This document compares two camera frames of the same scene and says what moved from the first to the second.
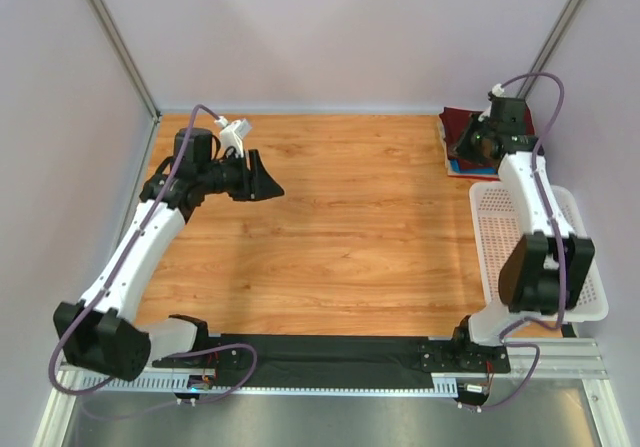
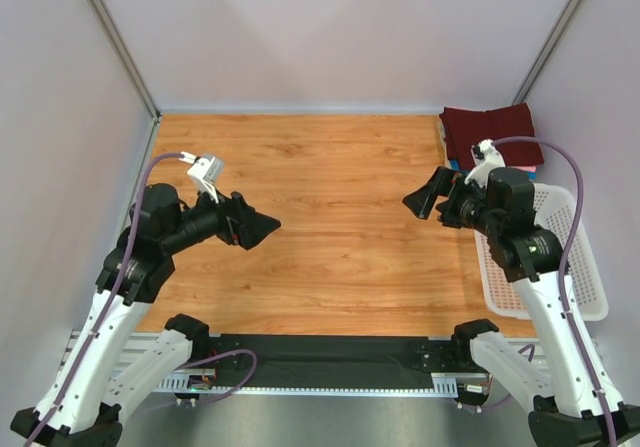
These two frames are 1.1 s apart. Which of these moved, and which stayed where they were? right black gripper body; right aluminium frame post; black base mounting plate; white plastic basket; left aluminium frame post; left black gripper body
Moved: right black gripper body; left black gripper body
Stayed: right aluminium frame post; white plastic basket; left aluminium frame post; black base mounting plate
